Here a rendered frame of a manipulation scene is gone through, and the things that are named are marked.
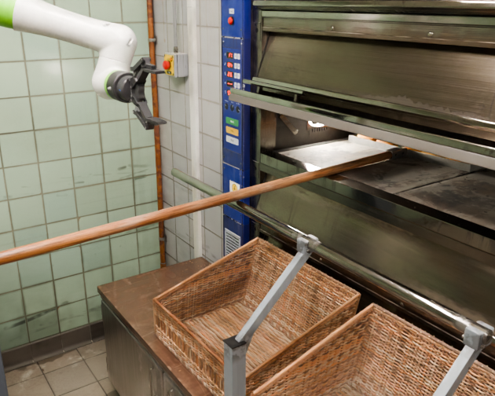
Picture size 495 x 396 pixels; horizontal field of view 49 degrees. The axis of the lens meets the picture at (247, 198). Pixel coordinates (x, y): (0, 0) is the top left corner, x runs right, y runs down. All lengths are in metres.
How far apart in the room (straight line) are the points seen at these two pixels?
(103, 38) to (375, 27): 0.81
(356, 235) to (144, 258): 1.56
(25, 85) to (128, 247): 0.99
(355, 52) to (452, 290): 0.74
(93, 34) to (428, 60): 0.98
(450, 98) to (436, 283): 0.51
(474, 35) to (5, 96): 1.91
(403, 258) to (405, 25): 0.66
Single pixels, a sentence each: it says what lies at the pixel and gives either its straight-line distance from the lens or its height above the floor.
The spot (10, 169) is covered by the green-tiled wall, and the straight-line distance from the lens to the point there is 2.68.
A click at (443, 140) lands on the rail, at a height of 1.43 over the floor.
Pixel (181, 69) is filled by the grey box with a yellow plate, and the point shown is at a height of 1.44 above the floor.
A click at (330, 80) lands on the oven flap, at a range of 1.75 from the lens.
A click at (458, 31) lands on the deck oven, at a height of 1.66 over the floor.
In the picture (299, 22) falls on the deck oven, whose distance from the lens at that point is 1.87.
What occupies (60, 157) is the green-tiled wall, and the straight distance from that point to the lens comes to 2.72.
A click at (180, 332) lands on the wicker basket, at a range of 1.87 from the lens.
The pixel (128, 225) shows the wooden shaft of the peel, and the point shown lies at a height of 1.19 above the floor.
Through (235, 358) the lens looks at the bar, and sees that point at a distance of 1.37.
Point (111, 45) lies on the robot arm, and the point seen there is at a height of 1.60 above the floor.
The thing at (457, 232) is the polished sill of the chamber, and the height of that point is 1.16.
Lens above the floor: 1.73
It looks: 20 degrees down
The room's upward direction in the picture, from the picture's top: straight up
